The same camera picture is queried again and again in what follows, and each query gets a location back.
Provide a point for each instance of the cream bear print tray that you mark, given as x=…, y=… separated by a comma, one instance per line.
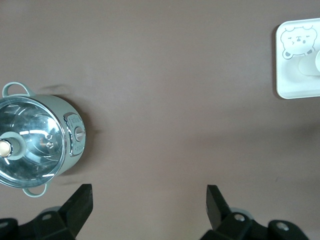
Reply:
x=287, y=82

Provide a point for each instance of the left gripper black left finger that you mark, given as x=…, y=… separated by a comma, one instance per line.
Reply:
x=77, y=210

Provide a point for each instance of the grey pot with glass lid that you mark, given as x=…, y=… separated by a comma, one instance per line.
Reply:
x=63, y=105

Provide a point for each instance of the brown table cover mat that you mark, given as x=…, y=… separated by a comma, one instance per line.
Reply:
x=160, y=100

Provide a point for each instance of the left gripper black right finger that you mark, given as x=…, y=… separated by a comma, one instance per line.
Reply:
x=217, y=210

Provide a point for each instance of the glass pot lid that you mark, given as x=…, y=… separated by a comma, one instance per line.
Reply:
x=32, y=130

